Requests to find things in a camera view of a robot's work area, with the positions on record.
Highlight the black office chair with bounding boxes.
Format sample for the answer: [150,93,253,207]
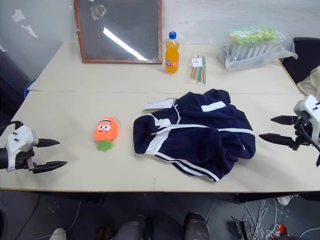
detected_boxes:
[281,37,320,85]

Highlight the wood-framed blackboard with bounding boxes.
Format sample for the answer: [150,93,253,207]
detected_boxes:
[72,0,164,64]

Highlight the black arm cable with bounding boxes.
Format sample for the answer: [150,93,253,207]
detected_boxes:
[299,122,320,167]
[0,120,24,137]

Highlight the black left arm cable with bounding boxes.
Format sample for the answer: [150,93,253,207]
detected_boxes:
[0,120,24,137]

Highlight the beige cloth bundle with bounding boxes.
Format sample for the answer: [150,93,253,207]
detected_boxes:
[296,65,320,103]

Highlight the orange carrot plush toy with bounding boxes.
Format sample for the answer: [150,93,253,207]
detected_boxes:
[93,115,120,152]

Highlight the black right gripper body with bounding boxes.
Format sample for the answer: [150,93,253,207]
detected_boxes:
[290,110,313,151]

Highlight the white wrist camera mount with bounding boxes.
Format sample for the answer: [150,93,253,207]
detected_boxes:
[293,94,320,146]
[4,124,40,173]

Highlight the bagged green-capped test tubes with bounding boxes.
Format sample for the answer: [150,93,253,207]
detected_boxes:
[220,26,299,71]

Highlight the white power adapter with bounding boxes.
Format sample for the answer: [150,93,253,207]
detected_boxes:
[276,194,294,206]

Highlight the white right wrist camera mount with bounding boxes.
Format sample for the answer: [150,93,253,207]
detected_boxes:
[293,94,320,146]

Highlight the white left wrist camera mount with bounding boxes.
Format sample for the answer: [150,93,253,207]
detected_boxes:
[4,124,40,173]

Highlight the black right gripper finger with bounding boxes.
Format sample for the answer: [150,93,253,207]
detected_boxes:
[258,133,296,149]
[270,115,300,126]

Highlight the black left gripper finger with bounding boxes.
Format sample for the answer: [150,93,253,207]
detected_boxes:
[36,138,61,149]
[32,161,69,175]

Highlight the black power strip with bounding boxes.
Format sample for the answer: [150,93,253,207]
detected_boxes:
[235,220,254,240]

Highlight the dark rounded robot leg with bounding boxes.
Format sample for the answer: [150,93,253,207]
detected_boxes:
[183,212,210,240]
[116,214,154,240]

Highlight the small clear plastic bag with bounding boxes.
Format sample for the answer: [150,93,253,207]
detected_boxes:
[89,4,108,21]

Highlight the pack of colourful sticks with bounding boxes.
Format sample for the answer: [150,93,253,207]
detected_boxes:
[184,51,209,86]

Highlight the white shoe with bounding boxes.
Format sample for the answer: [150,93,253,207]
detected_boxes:
[48,227,68,240]

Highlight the red round object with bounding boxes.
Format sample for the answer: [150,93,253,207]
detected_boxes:
[274,223,288,236]

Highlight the blue round bin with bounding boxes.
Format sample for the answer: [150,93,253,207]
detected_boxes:
[23,79,38,99]

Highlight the white floor cable bundle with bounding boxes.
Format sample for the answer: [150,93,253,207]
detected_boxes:
[243,197,320,240]

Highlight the orange soda bottle blue cap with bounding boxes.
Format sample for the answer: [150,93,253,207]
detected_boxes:
[164,31,181,74]

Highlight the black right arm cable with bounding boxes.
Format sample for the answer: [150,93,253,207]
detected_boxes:
[299,122,320,167]

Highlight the white paper clothing tag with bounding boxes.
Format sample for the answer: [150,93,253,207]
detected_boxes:
[142,97,176,111]

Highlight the navy white-striped zip jacket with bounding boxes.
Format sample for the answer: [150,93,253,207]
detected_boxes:
[132,88,257,184]

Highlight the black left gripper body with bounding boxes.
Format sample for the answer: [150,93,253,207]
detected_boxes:
[15,149,38,174]

